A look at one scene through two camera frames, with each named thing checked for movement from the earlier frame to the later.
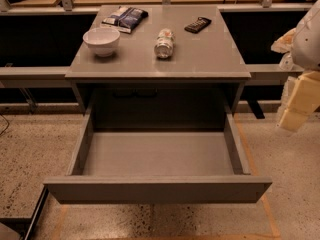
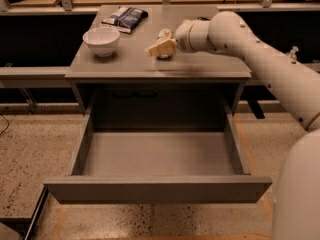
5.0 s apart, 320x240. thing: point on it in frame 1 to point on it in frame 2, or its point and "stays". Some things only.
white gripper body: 307,47 to 183,38
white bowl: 103,40 stays
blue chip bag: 126,18 stays
